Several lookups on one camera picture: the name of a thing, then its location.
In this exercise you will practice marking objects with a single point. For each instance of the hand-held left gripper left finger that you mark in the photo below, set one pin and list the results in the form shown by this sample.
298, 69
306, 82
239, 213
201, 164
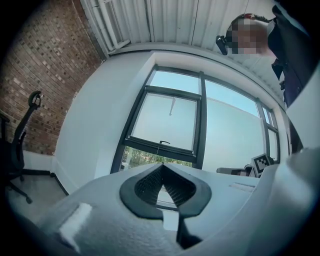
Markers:
140, 197

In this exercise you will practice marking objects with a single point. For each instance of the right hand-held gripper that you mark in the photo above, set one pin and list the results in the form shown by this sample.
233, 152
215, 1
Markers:
261, 165

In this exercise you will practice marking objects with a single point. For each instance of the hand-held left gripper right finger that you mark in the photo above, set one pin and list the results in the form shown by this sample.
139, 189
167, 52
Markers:
190, 192

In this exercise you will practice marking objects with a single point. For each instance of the small white hanging strip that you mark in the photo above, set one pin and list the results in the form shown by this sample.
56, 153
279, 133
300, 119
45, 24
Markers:
172, 107

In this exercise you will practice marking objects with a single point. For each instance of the black mesh office chair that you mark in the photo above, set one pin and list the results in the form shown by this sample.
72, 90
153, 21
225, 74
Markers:
18, 150

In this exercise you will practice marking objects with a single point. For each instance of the person's black clothed body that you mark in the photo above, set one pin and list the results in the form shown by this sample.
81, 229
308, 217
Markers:
290, 55

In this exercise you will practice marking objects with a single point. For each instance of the person's head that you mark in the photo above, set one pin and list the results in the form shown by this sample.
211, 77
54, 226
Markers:
247, 37

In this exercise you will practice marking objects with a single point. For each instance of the black head-mounted camera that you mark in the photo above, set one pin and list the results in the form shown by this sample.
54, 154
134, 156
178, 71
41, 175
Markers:
222, 45

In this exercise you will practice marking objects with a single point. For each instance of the white wall pipe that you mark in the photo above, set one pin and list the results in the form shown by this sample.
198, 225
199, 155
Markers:
112, 30

